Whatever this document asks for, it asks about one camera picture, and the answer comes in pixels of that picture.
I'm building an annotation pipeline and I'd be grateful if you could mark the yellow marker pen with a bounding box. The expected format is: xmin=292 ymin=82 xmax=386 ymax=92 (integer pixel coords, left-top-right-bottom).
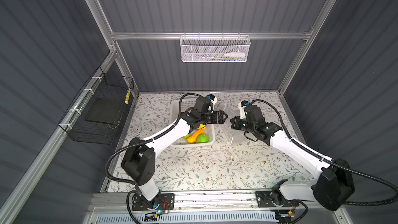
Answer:
xmin=124 ymin=89 xmax=131 ymax=104

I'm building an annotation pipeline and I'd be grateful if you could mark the clear zip top bag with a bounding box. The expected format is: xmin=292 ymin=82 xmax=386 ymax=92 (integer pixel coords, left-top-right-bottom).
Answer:
xmin=215 ymin=102 xmax=246 ymax=147

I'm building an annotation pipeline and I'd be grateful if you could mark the green pear toy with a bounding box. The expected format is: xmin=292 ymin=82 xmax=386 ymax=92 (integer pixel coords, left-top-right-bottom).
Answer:
xmin=182 ymin=134 xmax=191 ymax=140

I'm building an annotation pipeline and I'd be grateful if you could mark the yellow round fruit toy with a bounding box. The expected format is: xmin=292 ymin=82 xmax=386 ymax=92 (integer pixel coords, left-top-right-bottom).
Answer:
xmin=198 ymin=124 xmax=206 ymax=130

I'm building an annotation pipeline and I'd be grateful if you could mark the black wire wall basket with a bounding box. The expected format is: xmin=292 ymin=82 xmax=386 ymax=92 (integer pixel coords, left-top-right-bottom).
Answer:
xmin=59 ymin=69 xmax=134 ymax=145

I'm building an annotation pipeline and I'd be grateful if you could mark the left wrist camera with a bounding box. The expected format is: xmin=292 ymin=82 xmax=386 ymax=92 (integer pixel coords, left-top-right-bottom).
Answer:
xmin=206 ymin=94 xmax=218 ymax=105

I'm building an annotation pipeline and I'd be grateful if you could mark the aluminium front rail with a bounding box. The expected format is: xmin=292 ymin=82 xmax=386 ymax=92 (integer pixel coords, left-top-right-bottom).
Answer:
xmin=91 ymin=189 xmax=340 ymax=214

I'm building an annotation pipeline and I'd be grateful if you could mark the green lime toy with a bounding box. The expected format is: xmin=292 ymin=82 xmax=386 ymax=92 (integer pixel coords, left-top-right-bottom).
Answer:
xmin=196 ymin=133 xmax=209 ymax=144

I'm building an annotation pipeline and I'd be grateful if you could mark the white tube in basket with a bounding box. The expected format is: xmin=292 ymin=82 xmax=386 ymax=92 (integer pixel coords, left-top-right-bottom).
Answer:
xmin=223 ymin=52 xmax=246 ymax=59

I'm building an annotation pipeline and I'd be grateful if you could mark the orange carrot toy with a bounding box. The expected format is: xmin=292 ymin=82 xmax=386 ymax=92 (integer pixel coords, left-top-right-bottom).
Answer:
xmin=187 ymin=129 xmax=205 ymax=144

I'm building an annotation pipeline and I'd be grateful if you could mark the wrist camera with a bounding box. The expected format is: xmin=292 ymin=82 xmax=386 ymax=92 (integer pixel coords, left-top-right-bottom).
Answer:
xmin=206 ymin=94 xmax=218 ymax=105
xmin=238 ymin=101 xmax=250 ymax=119

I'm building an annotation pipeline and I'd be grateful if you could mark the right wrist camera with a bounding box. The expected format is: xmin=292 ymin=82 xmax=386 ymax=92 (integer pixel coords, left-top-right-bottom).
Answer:
xmin=238 ymin=101 xmax=250 ymax=119

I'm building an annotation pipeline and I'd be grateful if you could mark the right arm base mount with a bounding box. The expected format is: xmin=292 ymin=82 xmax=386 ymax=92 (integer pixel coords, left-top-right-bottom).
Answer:
xmin=255 ymin=179 xmax=300 ymax=208

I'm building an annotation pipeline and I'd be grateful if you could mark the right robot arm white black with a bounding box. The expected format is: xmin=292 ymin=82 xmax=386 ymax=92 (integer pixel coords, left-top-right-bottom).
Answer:
xmin=230 ymin=101 xmax=355 ymax=211

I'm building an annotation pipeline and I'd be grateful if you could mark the white plastic basket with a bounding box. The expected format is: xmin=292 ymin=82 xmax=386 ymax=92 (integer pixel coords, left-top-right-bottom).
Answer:
xmin=169 ymin=97 xmax=216 ymax=149

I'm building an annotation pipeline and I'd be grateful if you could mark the black pad in basket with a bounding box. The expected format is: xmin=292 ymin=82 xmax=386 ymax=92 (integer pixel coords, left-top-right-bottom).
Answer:
xmin=85 ymin=99 xmax=125 ymax=124

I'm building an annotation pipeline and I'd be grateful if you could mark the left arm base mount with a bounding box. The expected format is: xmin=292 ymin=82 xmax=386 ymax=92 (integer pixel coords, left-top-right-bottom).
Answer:
xmin=131 ymin=193 xmax=175 ymax=211

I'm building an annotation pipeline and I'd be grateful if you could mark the white wire wall basket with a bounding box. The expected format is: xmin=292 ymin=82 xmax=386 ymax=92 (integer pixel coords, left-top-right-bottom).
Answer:
xmin=179 ymin=35 xmax=251 ymax=63

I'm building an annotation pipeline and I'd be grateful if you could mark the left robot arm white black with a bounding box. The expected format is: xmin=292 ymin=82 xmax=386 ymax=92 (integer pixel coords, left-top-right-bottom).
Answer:
xmin=121 ymin=93 xmax=228 ymax=201

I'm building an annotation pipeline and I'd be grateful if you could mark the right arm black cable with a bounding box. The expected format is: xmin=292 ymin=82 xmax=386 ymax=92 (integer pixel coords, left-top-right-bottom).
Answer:
xmin=250 ymin=99 xmax=398 ymax=206

